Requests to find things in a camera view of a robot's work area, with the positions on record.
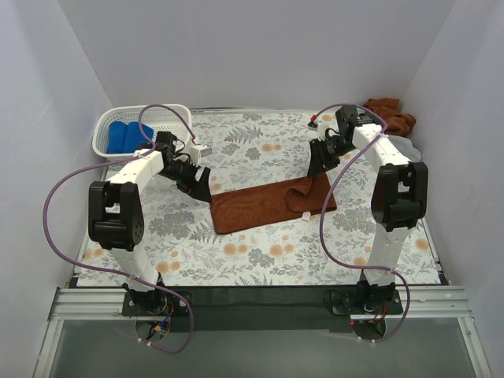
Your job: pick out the blue rolled towel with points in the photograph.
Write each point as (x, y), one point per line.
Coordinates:
(117, 133)
(136, 136)

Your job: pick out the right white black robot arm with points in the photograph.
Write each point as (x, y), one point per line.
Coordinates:
(399, 201)

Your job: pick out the right blue rolled towel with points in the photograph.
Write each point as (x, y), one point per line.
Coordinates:
(136, 136)

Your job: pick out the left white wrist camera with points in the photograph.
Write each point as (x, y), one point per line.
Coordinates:
(197, 152)

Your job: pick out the left blue rolled towel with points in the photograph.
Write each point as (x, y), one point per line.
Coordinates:
(117, 133)

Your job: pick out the grey cloth in corner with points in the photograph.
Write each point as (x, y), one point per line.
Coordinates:
(406, 148)

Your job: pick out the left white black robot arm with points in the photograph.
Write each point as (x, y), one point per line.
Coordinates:
(115, 215)

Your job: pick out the white perforated plastic basket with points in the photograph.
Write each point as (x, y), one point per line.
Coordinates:
(156, 118)

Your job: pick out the brown towel pile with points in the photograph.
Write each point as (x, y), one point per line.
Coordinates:
(399, 124)

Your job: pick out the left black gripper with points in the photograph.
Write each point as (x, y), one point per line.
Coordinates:
(190, 177)

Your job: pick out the floral patterned table mat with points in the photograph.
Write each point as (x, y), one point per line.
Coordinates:
(251, 149)

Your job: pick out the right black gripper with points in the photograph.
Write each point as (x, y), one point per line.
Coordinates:
(322, 149)

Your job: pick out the aluminium frame rail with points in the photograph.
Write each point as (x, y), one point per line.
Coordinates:
(427, 301)

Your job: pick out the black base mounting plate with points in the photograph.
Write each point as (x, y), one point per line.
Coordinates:
(261, 308)

